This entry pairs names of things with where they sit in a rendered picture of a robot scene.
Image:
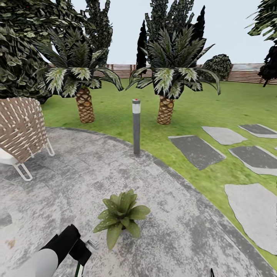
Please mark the garden chair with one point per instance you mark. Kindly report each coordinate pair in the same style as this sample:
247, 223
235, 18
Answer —
22, 131

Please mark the bush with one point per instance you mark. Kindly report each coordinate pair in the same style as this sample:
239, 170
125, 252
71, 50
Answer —
172, 56
19, 59
73, 69
220, 65

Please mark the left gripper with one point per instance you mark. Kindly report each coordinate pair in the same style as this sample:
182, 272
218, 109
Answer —
82, 255

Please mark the pot plant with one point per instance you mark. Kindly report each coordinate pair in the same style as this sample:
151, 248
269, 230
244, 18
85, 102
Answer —
120, 217

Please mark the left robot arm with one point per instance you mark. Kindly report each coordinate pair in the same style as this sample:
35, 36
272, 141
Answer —
45, 262

